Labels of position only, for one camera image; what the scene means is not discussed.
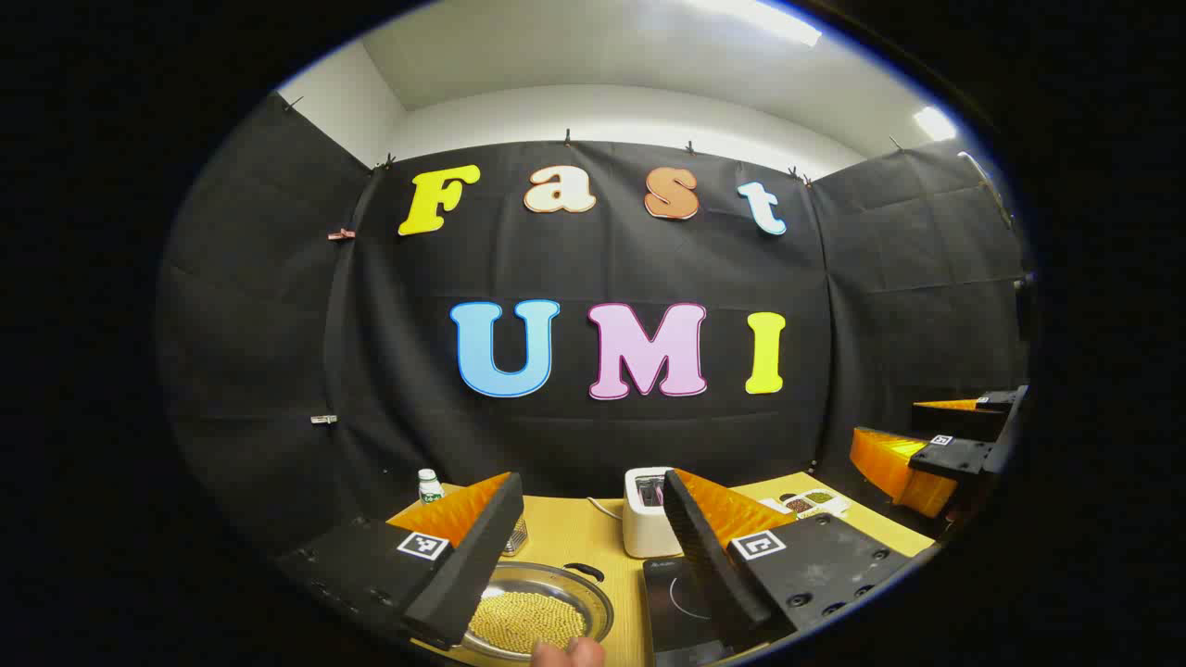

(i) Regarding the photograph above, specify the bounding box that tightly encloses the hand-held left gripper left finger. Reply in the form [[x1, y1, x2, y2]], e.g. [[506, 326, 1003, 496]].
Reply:
[[278, 471, 524, 649]]

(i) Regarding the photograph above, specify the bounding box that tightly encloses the ceiling light panel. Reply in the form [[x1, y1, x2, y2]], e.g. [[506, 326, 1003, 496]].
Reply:
[[913, 106, 957, 142]]

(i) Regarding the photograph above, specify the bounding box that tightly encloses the pile of yellow soybeans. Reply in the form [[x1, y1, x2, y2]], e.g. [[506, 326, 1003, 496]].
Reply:
[[468, 591, 587, 654]]

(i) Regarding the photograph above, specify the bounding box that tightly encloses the black induction cooktop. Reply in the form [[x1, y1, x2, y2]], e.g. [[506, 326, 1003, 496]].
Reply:
[[641, 556, 742, 667]]

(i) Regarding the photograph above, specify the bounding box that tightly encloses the white divided dish with beans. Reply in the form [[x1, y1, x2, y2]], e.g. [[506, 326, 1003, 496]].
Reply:
[[778, 488, 852, 520]]

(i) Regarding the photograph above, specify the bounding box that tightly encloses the white toaster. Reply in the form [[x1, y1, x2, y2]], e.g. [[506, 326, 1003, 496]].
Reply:
[[623, 466, 696, 560]]

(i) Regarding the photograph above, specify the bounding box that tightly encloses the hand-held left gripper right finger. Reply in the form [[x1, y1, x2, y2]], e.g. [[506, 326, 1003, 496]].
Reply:
[[662, 468, 914, 654]]

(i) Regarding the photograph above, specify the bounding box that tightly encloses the stainless steel pot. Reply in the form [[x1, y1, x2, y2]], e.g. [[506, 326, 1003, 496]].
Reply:
[[459, 560, 614, 663]]

